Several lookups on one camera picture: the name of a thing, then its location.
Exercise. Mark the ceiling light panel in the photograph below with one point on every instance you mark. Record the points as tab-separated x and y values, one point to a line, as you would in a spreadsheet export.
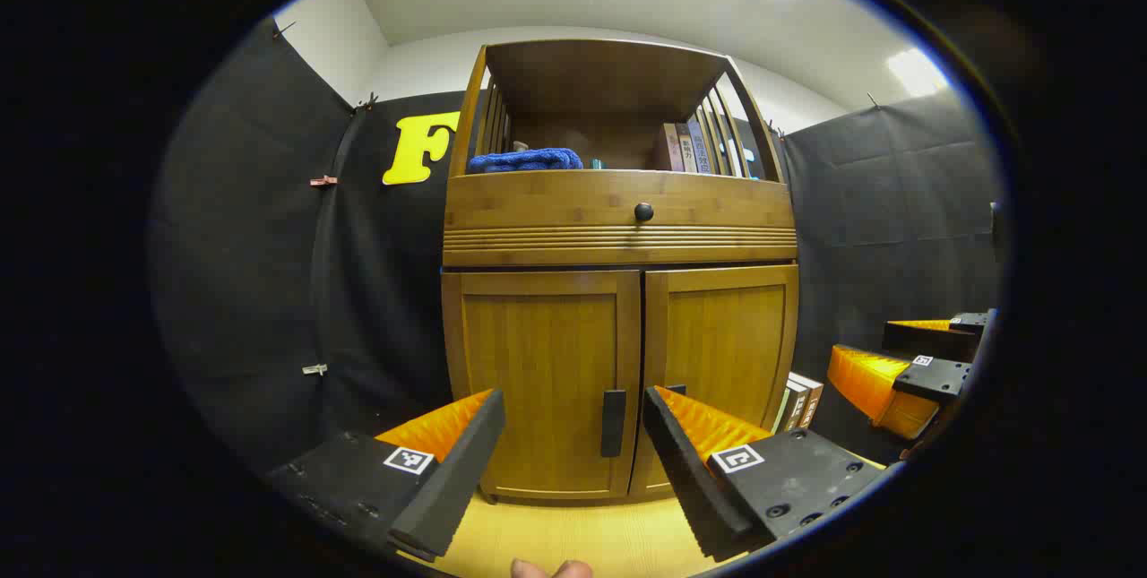
916	72

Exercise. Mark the reddish clothes peg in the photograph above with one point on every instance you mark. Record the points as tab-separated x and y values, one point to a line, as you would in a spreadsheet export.
323	181

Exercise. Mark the blue folded towel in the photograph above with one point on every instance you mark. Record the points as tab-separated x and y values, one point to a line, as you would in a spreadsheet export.
524	160

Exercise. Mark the white green spine book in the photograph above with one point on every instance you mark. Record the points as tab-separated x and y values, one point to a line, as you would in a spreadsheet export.
781	408

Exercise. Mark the dark brown book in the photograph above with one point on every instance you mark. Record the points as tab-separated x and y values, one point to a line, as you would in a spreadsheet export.
686	152

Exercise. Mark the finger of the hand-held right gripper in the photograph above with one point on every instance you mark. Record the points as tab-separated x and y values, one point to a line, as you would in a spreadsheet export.
932	343
865	381

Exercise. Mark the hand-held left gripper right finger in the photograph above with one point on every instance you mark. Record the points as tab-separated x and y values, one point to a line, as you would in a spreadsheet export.
685	479

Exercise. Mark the brown spine book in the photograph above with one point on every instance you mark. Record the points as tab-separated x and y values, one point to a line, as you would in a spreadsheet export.
811	399

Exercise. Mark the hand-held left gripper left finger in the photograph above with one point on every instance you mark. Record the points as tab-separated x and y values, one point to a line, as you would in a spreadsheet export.
448	479

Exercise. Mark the white dark spine book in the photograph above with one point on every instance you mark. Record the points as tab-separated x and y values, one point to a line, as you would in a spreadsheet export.
796	403

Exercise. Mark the wooden double-door shoe cabinet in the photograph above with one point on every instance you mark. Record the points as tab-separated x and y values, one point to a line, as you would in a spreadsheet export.
600	76

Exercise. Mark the pink book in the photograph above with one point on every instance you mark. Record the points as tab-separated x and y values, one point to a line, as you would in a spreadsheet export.
670	148

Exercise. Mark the black backdrop cloth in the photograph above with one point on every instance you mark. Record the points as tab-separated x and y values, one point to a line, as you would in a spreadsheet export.
251	291

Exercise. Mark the wooden shoe cabinet door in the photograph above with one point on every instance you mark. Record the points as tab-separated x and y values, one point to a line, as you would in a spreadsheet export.
547	381
726	336

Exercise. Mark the wooden drawer with black knob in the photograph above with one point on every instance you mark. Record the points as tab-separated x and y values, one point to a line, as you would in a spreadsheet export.
556	202

